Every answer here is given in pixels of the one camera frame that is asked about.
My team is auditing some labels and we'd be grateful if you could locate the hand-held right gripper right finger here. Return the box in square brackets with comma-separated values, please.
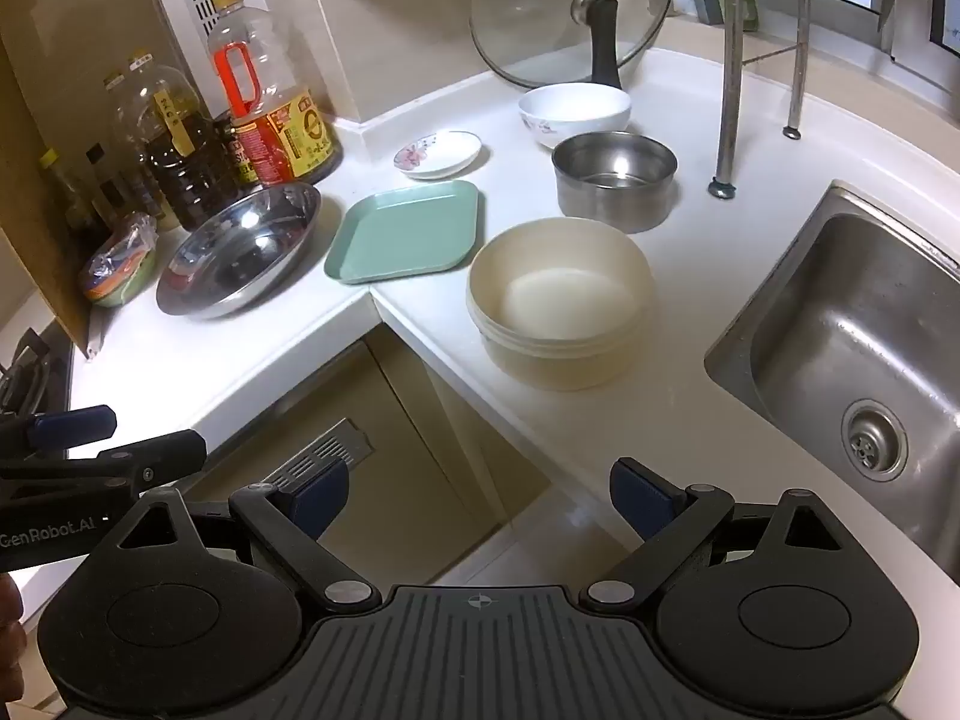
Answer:
[581, 456, 871, 610]

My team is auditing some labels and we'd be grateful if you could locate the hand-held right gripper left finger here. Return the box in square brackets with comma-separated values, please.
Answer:
[94, 457, 383, 614]

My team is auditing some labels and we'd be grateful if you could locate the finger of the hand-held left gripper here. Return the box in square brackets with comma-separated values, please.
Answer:
[0, 429, 209, 501]
[0, 405, 119, 460]

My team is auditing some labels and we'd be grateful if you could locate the cream plastic bowl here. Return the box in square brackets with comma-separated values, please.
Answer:
[465, 216, 655, 392]

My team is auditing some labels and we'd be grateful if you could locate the shallow stainless steel basin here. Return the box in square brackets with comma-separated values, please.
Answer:
[156, 181, 323, 320]

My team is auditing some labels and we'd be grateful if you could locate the stainless steel bowl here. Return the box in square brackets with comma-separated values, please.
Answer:
[551, 131, 680, 235]

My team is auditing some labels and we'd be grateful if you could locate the person's left hand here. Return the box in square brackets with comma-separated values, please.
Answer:
[0, 574, 28, 700]

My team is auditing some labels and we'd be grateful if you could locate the black gas stove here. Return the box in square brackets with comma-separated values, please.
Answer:
[0, 326, 76, 421]

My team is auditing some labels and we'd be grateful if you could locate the beige base cabinet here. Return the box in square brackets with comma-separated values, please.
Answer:
[172, 315, 608, 586]

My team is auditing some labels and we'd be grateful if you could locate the clear plastic bag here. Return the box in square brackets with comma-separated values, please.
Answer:
[81, 214, 160, 308]

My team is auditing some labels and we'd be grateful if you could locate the slim bottle yellow cap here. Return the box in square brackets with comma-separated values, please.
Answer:
[37, 148, 98, 241]

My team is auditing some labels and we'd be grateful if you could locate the sink drain strainer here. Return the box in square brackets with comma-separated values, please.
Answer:
[840, 399, 910, 482]

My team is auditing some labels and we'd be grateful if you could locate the slim bottle black cap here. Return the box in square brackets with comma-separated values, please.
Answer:
[85, 142, 143, 230]

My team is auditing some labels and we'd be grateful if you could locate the stainless steel sink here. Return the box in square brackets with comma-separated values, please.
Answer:
[703, 180, 960, 593]

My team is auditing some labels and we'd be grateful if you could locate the green square plate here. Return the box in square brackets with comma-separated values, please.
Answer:
[324, 180, 481, 286]

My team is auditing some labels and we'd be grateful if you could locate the large oil bottle yellow strip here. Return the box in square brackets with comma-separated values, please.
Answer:
[112, 52, 242, 233]

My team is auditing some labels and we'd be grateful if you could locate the dark lidded sauce jar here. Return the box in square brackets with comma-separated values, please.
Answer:
[214, 112, 260, 192]

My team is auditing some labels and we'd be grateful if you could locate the clear oil bottle yellow cap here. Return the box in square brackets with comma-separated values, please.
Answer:
[101, 73, 147, 188]

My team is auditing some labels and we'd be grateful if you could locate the brown splash guard board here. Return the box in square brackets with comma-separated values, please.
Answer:
[0, 0, 218, 362]

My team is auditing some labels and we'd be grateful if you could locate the small floral plate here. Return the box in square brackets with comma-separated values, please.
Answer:
[393, 130, 483, 181]

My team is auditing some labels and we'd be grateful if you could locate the white ceramic bowl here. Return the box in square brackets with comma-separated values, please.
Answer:
[517, 85, 632, 151]

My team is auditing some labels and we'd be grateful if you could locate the glass pot lid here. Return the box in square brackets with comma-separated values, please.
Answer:
[469, 0, 676, 92]

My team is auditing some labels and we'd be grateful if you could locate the metal cabinet handle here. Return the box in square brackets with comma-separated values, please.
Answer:
[259, 420, 376, 494]

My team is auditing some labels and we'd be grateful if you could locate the red handled soy sauce bottle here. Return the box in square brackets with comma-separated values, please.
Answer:
[206, 0, 344, 188]

